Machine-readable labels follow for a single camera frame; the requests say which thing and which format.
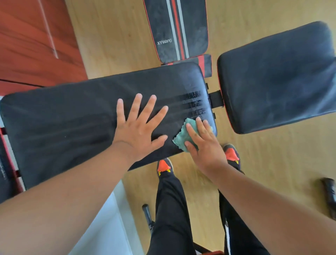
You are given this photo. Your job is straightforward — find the person's red black shoe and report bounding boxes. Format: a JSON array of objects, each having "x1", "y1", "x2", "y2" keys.
[
  {"x1": 223, "y1": 144, "x2": 241, "y2": 168},
  {"x1": 157, "y1": 158, "x2": 174, "y2": 177}
]

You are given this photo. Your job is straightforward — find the red-brown wooden door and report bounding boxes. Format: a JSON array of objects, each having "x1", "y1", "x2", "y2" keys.
[{"x1": 0, "y1": 0, "x2": 89, "y2": 96}]

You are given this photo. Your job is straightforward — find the person's black trousers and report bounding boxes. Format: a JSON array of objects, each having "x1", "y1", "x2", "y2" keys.
[{"x1": 147, "y1": 168, "x2": 271, "y2": 255}]

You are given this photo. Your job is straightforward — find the black striped sit-up bench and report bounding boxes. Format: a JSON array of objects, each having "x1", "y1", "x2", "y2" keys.
[{"x1": 143, "y1": 0, "x2": 212, "y2": 78}]

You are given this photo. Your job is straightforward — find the person's right red black shoe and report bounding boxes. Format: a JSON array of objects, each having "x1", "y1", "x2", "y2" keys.
[{"x1": 223, "y1": 144, "x2": 241, "y2": 168}]

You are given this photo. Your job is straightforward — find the white cord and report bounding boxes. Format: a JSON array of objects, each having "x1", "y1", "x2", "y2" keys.
[{"x1": 225, "y1": 226, "x2": 231, "y2": 255}]

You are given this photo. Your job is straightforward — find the person's left forearm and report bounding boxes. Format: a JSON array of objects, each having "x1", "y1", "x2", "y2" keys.
[{"x1": 0, "y1": 143, "x2": 132, "y2": 255}]

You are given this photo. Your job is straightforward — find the black bench with headrest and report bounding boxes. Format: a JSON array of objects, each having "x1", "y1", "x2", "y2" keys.
[{"x1": 0, "y1": 21, "x2": 336, "y2": 220}]

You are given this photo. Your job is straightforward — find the person's right hand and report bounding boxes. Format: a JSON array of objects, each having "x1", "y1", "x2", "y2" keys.
[{"x1": 184, "y1": 117, "x2": 228, "y2": 182}]

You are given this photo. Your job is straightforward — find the person's right forearm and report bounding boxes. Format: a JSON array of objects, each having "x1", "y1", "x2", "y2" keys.
[{"x1": 214, "y1": 164, "x2": 336, "y2": 255}]

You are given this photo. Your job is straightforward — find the person's left red black shoe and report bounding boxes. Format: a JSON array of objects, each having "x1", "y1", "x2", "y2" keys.
[{"x1": 157, "y1": 158, "x2": 174, "y2": 177}]

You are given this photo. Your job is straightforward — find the person's left hand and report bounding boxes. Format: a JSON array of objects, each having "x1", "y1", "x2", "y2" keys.
[{"x1": 112, "y1": 93, "x2": 169, "y2": 163}]

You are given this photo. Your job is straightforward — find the green cleaning cloth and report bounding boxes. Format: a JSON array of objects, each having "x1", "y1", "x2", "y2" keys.
[{"x1": 172, "y1": 118, "x2": 213, "y2": 153}]

